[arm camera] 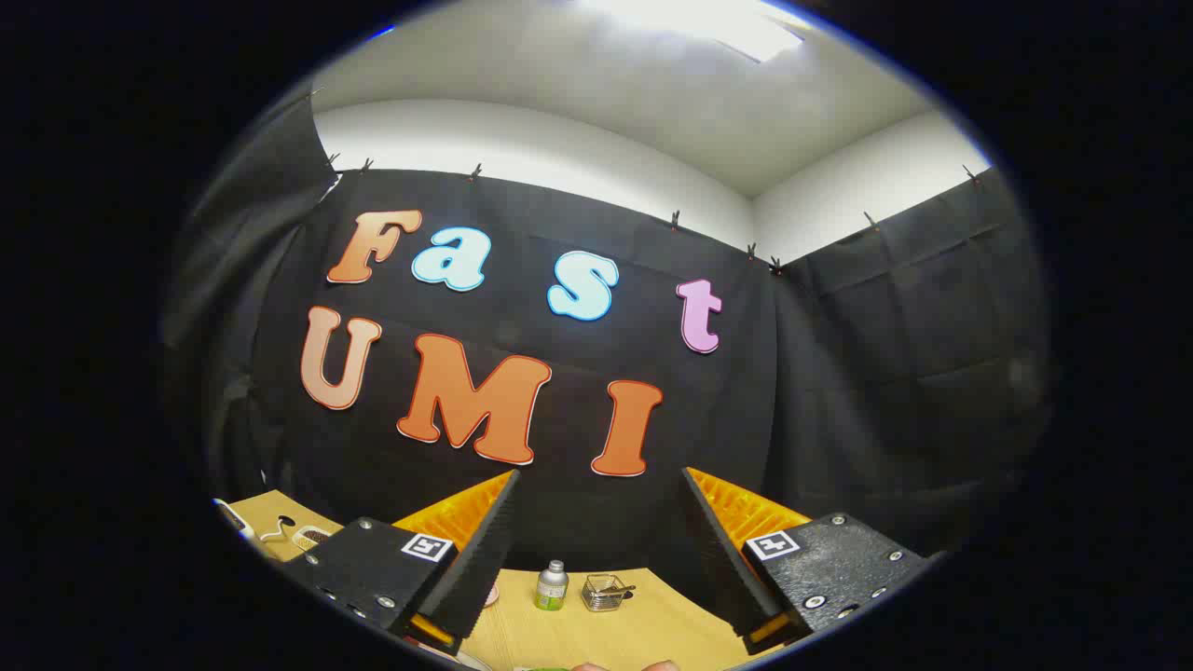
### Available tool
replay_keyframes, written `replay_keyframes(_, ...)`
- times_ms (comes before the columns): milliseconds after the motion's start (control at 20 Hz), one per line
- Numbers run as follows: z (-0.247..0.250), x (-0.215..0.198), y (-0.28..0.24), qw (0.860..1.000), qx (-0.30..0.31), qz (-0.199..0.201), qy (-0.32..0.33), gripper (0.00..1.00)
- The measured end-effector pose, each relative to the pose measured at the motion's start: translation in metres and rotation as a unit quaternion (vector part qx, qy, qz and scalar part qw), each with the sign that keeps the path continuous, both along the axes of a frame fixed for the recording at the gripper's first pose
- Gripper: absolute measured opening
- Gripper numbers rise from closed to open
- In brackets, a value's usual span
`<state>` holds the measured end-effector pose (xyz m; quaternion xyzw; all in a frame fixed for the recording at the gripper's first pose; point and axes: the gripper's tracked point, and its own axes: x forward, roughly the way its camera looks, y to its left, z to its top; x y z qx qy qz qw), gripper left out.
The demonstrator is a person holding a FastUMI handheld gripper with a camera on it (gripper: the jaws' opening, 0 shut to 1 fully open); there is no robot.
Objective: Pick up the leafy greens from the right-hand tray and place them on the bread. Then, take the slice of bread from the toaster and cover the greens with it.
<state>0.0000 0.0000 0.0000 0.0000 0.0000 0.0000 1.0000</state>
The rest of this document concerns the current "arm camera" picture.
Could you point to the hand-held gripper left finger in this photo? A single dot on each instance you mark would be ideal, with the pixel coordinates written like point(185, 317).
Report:
point(485, 550)

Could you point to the silver green-label bottle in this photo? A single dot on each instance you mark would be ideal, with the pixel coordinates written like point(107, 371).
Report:
point(552, 592)

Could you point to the row of black clips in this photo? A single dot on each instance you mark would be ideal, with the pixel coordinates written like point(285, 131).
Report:
point(675, 222)

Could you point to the cream toaster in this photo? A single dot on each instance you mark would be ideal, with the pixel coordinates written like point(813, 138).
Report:
point(238, 522)

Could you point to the ceiling light panel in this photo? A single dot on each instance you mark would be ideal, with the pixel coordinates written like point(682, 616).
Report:
point(708, 23)

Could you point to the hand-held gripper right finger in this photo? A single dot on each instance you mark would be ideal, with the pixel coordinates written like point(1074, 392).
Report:
point(718, 550)

